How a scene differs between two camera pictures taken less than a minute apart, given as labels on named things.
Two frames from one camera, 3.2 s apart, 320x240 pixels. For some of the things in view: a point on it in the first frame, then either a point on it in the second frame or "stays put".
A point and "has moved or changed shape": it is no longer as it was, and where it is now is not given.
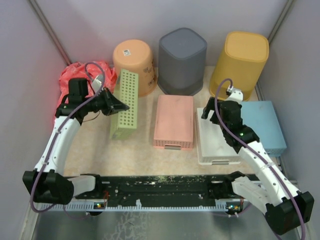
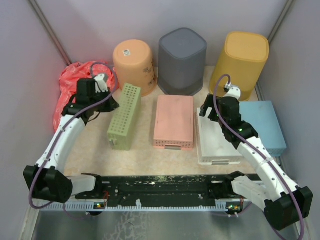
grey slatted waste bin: (181, 61) stays put
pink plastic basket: (173, 127) stays put
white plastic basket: (213, 147) stays put
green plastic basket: (123, 124) has moved or changed shape
